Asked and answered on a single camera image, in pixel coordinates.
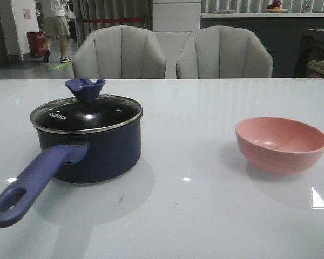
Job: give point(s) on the red barrier belt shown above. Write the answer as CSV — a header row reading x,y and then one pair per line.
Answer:
x,y
114,20

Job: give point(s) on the grey chair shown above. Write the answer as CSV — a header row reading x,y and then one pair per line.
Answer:
x,y
223,52
120,52

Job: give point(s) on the right grey chair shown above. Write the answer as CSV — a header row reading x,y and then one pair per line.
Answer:
x,y
223,52

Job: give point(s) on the walking person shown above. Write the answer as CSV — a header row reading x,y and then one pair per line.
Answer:
x,y
55,24

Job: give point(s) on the pink bowl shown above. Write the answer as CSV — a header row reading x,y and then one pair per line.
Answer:
x,y
279,145

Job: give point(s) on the olive cushion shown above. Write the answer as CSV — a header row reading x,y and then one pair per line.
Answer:
x,y
317,68

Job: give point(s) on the red trash bin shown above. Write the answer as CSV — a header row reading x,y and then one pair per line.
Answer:
x,y
36,43

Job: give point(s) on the glass lid blue knob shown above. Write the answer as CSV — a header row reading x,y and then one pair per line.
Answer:
x,y
87,111

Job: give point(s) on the dark blue saucepan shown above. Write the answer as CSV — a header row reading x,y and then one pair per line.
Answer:
x,y
74,158

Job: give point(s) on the dark grey counter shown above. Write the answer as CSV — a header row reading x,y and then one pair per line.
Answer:
x,y
279,33

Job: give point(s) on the white cabinet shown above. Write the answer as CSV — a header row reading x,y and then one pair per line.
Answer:
x,y
176,16

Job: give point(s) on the fruit plate on counter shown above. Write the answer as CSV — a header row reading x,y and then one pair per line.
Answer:
x,y
275,7

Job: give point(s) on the left grey chair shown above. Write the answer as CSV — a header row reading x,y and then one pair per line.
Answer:
x,y
120,52

